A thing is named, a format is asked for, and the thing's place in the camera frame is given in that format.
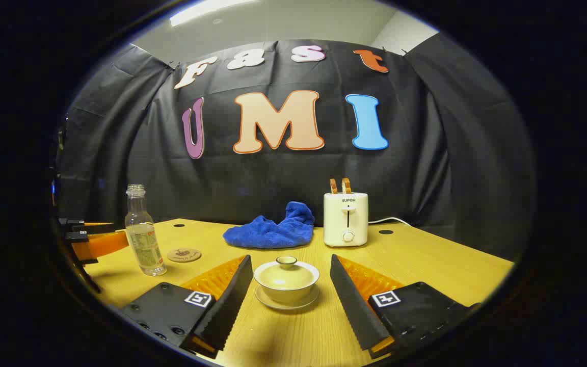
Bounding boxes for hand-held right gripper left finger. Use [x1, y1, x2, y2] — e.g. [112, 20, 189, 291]
[120, 254, 254, 360]

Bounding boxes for black backdrop cloth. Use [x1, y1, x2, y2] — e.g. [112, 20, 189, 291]
[57, 33, 536, 260]

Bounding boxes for clear water bottle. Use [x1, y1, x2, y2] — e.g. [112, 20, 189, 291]
[124, 185, 168, 277]

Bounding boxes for round cork coaster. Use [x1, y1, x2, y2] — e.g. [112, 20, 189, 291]
[167, 248, 202, 263]

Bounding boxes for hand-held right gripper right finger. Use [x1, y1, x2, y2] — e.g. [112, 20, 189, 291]
[329, 254, 483, 360]

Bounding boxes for white toaster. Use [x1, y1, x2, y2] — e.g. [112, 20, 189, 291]
[323, 192, 369, 248]

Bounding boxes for cream saucer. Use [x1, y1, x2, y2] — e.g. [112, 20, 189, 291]
[255, 284, 319, 310]

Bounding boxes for blue towel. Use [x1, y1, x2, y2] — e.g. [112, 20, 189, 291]
[223, 201, 315, 250]

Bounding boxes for cream teacup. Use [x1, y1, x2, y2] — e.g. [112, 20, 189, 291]
[253, 260, 320, 305]

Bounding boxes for white power cable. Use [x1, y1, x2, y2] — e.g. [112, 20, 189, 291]
[368, 217, 412, 227]

